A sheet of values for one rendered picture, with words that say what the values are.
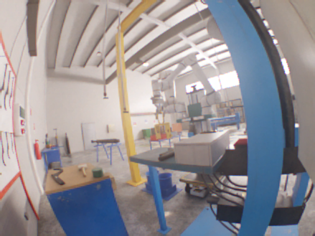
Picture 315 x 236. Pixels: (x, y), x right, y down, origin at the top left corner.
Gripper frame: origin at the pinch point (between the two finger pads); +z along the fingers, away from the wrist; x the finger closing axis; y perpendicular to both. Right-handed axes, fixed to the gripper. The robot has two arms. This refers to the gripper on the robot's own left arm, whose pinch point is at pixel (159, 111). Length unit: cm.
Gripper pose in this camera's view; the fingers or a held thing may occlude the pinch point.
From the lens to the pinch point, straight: 129.8
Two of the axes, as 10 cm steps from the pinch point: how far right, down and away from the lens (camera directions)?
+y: 7.0, -1.4, -7.0
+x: 7.0, -0.7, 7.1
